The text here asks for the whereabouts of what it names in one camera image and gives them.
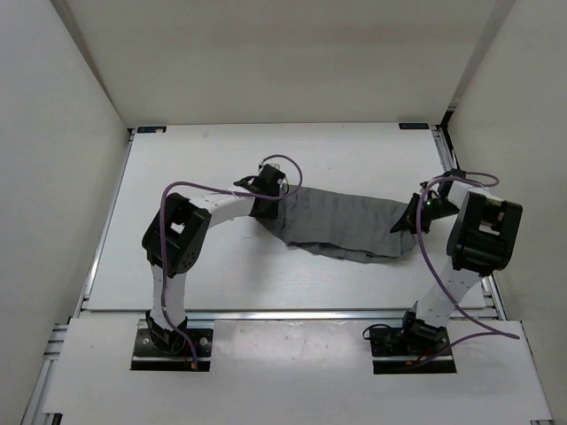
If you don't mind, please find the white front cover board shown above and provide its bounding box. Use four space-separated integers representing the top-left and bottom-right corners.
44 318 552 424

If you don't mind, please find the left blue corner label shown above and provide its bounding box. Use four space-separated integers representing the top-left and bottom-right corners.
136 126 167 134

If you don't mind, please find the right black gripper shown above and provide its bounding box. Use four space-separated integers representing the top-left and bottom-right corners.
390 192 459 235

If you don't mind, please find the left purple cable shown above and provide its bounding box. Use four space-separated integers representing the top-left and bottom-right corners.
159 153 304 368

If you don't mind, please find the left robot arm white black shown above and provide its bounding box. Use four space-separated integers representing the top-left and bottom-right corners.
142 165 286 355

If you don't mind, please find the blue corner label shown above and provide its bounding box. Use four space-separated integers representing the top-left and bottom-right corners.
136 126 167 134
399 122 430 130

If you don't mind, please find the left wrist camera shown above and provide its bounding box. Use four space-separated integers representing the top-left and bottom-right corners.
258 163 285 180

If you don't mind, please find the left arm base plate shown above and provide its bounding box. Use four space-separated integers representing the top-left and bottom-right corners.
130 321 214 372

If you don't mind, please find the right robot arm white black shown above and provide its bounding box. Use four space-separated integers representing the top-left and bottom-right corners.
391 168 523 354

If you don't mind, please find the right blue corner label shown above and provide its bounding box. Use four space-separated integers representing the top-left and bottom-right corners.
399 122 430 130

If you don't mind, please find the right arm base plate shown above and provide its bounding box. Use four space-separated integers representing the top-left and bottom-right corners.
361 324 457 375

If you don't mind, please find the grey pleated skirt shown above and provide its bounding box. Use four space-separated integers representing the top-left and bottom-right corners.
259 187 416 264

